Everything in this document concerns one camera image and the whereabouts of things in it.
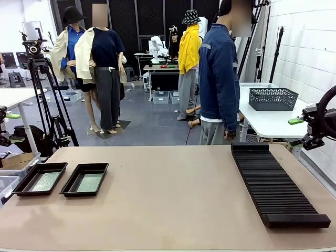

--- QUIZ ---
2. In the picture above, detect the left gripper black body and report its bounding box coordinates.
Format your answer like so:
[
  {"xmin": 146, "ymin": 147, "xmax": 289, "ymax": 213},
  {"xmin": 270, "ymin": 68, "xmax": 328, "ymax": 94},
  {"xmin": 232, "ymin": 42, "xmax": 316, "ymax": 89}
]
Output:
[{"xmin": 0, "ymin": 106, "xmax": 8, "ymax": 137}]

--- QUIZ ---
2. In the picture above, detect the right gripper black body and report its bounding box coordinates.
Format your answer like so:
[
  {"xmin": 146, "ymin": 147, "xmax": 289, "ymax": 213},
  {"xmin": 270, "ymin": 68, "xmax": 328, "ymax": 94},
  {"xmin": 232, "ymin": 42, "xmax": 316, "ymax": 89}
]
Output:
[{"xmin": 306, "ymin": 115, "xmax": 329, "ymax": 139}]

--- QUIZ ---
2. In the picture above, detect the black ESD tray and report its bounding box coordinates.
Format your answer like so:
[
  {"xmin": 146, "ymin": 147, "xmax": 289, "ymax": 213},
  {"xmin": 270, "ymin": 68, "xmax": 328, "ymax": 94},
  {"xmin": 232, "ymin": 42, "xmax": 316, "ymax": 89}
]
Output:
[
  {"xmin": 12, "ymin": 162, "xmax": 68, "ymax": 197},
  {"xmin": 59, "ymin": 163, "xmax": 109, "ymax": 197}
]

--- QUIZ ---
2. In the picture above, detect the right forearm in denim sleeve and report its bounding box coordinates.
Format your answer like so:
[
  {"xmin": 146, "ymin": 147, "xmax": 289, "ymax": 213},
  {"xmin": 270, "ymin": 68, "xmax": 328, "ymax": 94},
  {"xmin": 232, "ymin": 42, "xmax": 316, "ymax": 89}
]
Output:
[{"xmin": 222, "ymin": 98, "xmax": 241, "ymax": 133}]

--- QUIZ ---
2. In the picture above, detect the black bag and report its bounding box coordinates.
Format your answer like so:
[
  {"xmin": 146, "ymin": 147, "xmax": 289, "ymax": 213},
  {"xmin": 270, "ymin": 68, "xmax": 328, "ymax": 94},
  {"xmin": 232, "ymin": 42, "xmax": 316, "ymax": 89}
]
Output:
[{"xmin": 10, "ymin": 125, "xmax": 53, "ymax": 158}]

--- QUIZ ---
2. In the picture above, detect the brown cardboard box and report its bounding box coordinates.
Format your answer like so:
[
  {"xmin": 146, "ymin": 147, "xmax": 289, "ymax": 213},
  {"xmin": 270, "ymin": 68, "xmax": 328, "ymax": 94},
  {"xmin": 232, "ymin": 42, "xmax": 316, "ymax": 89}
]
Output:
[{"xmin": 1, "ymin": 153, "xmax": 37, "ymax": 169}]

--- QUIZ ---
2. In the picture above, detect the white height-adjustable table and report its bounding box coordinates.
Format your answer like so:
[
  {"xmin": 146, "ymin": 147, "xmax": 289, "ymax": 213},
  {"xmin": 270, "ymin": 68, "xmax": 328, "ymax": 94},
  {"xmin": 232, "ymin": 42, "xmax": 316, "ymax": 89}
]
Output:
[{"xmin": 0, "ymin": 88, "xmax": 48, "ymax": 153}]

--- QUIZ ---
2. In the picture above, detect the white table with basket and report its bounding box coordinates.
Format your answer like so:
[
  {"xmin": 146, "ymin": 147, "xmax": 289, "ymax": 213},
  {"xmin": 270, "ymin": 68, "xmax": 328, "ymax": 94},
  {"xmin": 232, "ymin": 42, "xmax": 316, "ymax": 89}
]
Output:
[{"xmin": 237, "ymin": 85, "xmax": 336, "ymax": 158}]

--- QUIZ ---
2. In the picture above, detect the grey plastic mesh basket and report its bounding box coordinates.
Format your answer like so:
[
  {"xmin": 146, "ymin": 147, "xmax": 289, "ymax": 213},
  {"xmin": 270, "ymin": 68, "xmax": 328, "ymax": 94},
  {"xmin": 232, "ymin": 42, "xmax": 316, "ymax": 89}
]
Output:
[{"xmin": 248, "ymin": 87, "xmax": 299, "ymax": 111}]

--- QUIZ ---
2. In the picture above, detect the clear bin with cardboard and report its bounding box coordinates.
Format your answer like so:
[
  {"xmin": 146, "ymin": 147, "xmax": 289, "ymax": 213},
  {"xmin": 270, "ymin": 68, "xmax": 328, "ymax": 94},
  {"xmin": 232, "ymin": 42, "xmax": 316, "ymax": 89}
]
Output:
[{"xmin": 0, "ymin": 152, "xmax": 42, "ymax": 182}]

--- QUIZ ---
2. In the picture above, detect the black step stool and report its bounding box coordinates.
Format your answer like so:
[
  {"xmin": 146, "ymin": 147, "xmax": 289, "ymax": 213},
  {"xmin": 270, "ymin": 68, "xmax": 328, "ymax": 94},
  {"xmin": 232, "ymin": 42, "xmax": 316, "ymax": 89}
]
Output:
[{"xmin": 7, "ymin": 72, "xmax": 26, "ymax": 89}]

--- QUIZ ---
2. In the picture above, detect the clear plastic bin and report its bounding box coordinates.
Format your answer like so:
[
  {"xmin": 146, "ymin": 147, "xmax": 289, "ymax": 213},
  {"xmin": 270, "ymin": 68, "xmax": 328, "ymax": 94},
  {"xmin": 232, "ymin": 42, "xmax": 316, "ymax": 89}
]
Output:
[{"xmin": 0, "ymin": 175, "xmax": 20, "ymax": 208}]

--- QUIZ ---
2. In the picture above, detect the black slotted board rack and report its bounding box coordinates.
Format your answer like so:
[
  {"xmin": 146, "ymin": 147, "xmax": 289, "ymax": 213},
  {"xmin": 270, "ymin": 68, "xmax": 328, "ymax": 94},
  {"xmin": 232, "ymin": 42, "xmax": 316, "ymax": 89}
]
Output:
[{"xmin": 230, "ymin": 142, "xmax": 331, "ymax": 228}]

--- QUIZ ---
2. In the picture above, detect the clear lidded container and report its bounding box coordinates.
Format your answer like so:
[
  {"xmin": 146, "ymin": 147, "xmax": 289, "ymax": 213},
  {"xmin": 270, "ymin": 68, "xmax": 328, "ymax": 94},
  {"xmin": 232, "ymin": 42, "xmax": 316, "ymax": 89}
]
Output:
[{"xmin": 239, "ymin": 82, "xmax": 279, "ymax": 89}]

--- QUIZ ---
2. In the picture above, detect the clear floor storage box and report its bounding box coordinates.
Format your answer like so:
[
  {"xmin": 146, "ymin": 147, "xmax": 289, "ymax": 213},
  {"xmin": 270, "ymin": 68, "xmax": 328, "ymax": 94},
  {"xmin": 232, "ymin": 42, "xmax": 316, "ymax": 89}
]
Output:
[{"xmin": 62, "ymin": 90, "xmax": 83, "ymax": 103}]

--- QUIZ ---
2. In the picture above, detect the black light stand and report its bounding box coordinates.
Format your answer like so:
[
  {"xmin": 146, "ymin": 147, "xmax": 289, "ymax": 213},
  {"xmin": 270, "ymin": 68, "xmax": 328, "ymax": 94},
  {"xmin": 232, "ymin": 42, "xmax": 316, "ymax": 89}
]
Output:
[{"xmin": 269, "ymin": 25, "xmax": 286, "ymax": 83}]

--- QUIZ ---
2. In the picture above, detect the mannequin with black hat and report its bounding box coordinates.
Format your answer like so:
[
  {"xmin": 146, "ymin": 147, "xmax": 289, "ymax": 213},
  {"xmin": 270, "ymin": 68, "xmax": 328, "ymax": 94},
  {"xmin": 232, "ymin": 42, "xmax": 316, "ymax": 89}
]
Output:
[{"xmin": 50, "ymin": 6, "xmax": 102, "ymax": 133}]

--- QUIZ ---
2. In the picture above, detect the person in denim jacket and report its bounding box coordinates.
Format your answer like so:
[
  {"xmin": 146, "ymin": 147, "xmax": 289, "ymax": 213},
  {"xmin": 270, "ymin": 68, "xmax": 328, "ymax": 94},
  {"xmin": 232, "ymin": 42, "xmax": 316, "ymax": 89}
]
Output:
[{"xmin": 198, "ymin": 0, "xmax": 253, "ymax": 145}]

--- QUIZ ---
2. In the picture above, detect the dark mannequin floor plate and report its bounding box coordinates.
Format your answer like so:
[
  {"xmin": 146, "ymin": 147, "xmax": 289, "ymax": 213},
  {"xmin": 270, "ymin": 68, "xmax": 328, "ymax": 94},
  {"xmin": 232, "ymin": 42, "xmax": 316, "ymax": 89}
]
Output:
[{"xmin": 86, "ymin": 120, "xmax": 132, "ymax": 139}]

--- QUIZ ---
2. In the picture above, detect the mannequin with navy shirt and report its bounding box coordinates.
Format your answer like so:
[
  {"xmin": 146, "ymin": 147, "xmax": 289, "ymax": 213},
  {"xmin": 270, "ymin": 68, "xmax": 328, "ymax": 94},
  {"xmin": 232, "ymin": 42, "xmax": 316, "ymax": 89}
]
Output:
[{"xmin": 75, "ymin": 4, "xmax": 128, "ymax": 135}]

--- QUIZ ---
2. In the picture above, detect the clear plastic storage box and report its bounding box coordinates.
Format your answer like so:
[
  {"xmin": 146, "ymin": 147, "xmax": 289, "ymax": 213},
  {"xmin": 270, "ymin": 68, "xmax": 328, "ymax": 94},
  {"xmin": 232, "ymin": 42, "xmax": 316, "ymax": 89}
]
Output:
[
  {"xmin": 152, "ymin": 90, "xmax": 170, "ymax": 105},
  {"xmin": 169, "ymin": 90, "xmax": 181, "ymax": 105}
]

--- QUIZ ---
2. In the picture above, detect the grey step stool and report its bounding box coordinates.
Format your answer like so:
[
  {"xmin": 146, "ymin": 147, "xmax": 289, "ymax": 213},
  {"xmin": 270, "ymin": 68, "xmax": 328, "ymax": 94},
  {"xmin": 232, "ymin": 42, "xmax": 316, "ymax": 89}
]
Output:
[{"xmin": 124, "ymin": 67, "xmax": 136, "ymax": 82}]

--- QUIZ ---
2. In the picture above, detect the mannequin with yellow top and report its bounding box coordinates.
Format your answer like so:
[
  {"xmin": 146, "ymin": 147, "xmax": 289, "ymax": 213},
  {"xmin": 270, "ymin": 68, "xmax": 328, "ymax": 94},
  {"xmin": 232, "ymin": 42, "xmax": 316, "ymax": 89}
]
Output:
[{"xmin": 177, "ymin": 9, "xmax": 202, "ymax": 121}]

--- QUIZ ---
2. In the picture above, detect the background table with buttons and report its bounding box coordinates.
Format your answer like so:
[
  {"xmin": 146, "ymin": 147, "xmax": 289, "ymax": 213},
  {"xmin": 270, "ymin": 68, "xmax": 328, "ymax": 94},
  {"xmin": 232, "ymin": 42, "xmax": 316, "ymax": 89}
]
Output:
[{"xmin": 143, "ymin": 64, "xmax": 181, "ymax": 102}]

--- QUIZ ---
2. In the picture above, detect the small white background robot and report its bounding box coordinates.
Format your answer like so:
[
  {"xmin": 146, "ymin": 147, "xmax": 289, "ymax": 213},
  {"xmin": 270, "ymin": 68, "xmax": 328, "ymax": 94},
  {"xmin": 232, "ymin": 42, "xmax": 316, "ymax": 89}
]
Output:
[{"xmin": 149, "ymin": 35, "xmax": 169, "ymax": 64}]

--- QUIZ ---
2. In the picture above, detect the black camera tripod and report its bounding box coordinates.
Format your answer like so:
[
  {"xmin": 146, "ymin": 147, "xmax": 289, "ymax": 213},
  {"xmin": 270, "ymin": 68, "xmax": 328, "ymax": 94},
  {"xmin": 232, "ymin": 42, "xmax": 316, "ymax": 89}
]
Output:
[{"xmin": 22, "ymin": 27, "xmax": 79, "ymax": 148}]

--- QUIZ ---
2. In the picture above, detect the black floor cable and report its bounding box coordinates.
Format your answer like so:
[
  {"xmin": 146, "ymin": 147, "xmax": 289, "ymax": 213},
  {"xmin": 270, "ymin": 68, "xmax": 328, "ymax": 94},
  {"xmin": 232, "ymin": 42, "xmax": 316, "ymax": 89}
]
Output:
[{"xmin": 185, "ymin": 91, "xmax": 202, "ymax": 146}]

